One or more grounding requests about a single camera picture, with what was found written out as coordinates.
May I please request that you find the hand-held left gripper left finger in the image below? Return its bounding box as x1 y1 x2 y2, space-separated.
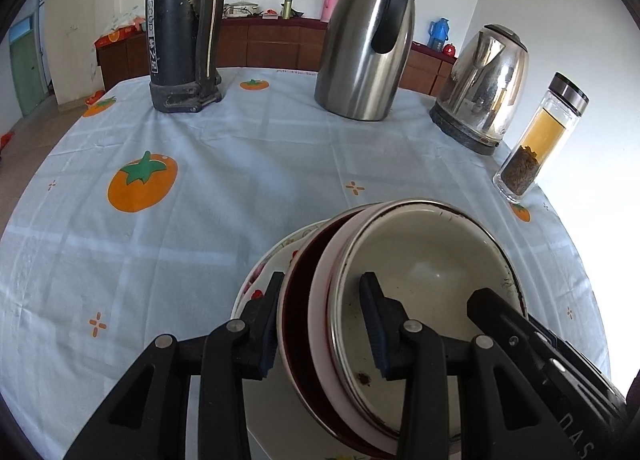
65 271 286 460

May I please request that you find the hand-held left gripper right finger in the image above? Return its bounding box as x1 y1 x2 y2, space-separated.
359 272 566 460

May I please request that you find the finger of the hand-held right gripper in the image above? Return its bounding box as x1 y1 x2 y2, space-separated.
467 289 551 386

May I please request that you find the pink plastic bowl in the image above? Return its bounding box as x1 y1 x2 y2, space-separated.
306 204 401 452

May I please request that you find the red flower white plate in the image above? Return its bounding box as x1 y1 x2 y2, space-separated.
231 220 401 460

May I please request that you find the white enamel bowl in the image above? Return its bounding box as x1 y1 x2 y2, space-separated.
327 199 529 446

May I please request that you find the pale blue printed tablecloth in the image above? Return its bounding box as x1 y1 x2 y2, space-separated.
0 65 613 460

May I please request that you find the glass tea bottle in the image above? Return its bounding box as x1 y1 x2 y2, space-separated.
493 72 590 205

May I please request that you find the steel electric kettle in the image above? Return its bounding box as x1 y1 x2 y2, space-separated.
429 24 530 157

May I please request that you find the brown wooden sideboard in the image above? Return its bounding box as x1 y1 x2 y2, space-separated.
95 15 458 96

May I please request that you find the blue thermos flask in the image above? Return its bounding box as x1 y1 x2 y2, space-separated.
428 18 450 52

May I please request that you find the black thermos bottle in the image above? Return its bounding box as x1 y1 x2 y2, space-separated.
144 0 232 114

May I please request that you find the white lidded pot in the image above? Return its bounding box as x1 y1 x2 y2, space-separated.
223 1 261 20

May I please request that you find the orange box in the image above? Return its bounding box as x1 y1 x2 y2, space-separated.
95 26 136 49

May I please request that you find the white plastic bag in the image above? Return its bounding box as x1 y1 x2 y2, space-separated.
107 5 146 34

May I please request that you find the green door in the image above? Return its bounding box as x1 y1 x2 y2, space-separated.
7 15 46 116

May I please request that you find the steel carafe with black handle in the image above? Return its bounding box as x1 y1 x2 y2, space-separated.
314 0 417 122

